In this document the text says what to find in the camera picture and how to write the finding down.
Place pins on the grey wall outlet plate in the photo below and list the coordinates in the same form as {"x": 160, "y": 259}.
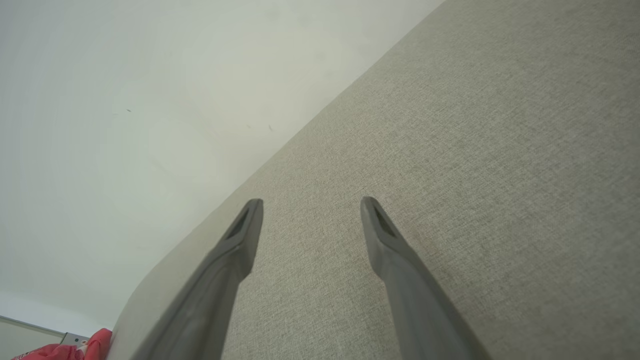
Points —
{"x": 73, "y": 338}

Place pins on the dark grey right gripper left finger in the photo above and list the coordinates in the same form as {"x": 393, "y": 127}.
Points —
{"x": 220, "y": 280}

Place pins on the red Bulls shirt white sleeves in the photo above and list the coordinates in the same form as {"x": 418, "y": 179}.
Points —
{"x": 97, "y": 345}

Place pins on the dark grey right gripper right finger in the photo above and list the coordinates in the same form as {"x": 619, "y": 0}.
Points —
{"x": 415, "y": 300}

